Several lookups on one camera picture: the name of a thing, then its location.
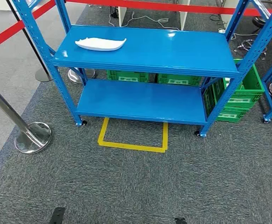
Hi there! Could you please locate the white curved plastic part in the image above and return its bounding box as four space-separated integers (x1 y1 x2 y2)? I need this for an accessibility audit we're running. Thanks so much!
74 37 127 52

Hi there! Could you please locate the green plastic crate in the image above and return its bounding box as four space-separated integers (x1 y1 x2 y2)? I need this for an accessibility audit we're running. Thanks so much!
107 70 150 83
202 58 266 109
217 106 251 124
157 73 202 86

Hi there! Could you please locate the dark stanchion, chrome base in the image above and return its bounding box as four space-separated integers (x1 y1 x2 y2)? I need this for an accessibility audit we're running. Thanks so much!
68 68 96 84

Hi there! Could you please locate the white table leg panel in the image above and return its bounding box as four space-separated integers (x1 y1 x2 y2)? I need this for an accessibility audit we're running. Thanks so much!
117 6 127 28
180 0 191 31

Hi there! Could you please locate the thin black pole, flat base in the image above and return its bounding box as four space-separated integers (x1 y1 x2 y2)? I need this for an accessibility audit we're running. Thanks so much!
5 0 54 83

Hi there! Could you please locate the black robot left foot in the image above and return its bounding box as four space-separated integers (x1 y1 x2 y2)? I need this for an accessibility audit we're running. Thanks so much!
49 207 66 224

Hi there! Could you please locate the chrome stool base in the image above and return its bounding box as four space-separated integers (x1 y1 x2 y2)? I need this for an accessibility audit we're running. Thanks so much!
234 38 267 61

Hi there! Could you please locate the black round stool base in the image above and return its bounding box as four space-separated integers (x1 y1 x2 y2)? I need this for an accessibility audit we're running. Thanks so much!
252 17 272 29

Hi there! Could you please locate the white floor cable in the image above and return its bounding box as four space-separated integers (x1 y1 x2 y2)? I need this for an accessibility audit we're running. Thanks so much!
108 12 181 31

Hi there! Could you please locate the chrome stanchion post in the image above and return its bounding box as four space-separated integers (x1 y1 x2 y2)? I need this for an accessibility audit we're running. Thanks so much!
0 78 52 154

